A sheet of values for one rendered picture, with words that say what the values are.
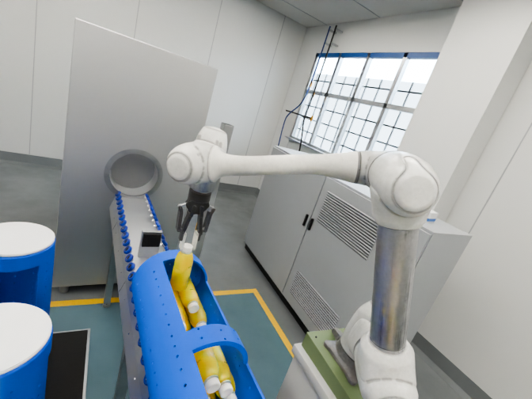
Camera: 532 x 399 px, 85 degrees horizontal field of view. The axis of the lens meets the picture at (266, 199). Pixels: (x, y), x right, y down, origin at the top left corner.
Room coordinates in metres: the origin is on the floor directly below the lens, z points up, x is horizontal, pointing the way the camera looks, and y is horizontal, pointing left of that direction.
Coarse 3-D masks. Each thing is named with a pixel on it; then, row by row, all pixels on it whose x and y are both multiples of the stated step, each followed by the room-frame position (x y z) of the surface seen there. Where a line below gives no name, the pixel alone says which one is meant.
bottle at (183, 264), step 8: (176, 256) 0.92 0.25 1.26; (184, 256) 0.90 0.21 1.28; (192, 256) 0.93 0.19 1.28; (176, 264) 0.90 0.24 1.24; (184, 264) 0.90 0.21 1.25; (176, 272) 0.90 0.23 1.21; (184, 272) 0.90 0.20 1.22; (176, 280) 0.90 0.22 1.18; (184, 280) 0.91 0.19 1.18; (176, 288) 0.90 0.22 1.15; (184, 288) 0.91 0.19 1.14
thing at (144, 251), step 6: (144, 234) 1.30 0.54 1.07; (150, 234) 1.32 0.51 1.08; (156, 234) 1.34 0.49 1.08; (144, 240) 1.31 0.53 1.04; (150, 240) 1.32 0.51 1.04; (156, 240) 1.34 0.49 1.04; (144, 246) 1.31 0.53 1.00; (150, 246) 1.33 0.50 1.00; (156, 246) 1.34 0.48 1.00; (138, 252) 1.33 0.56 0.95; (144, 252) 1.33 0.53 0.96; (150, 252) 1.35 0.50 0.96; (156, 252) 1.36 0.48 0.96
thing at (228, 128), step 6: (222, 126) 1.64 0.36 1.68; (228, 126) 1.64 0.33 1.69; (228, 132) 1.64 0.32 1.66; (228, 138) 1.65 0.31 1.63; (228, 144) 1.65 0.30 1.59; (216, 186) 1.65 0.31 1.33; (216, 192) 1.65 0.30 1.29; (210, 204) 1.64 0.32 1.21; (204, 216) 1.63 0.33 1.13; (204, 234) 1.65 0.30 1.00; (198, 246) 1.64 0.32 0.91; (192, 252) 1.62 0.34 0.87; (198, 252) 1.64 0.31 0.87
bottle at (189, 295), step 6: (186, 288) 0.95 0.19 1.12; (192, 288) 0.95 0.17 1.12; (180, 294) 0.93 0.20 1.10; (186, 294) 0.92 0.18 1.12; (192, 294) 0.92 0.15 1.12; (180, 300) 0.92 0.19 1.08; (186, 300) 0.90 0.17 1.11; (192, 300) 0.90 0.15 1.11; (198, 300) 0.92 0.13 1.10; (186, 306) 0.89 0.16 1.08
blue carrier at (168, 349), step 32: (160, 256) 0.95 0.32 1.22; (160, 288) 0.80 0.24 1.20; (160, 320) 0.69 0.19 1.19; (224, 320) 0.85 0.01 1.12; (160, 352) 0.60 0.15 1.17; (192, 352) 0.59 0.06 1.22; (224, 352) 0.79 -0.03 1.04; (160, 384) 0.54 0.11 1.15; (192, 384) 0.51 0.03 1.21; (256, 384) 0.65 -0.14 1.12
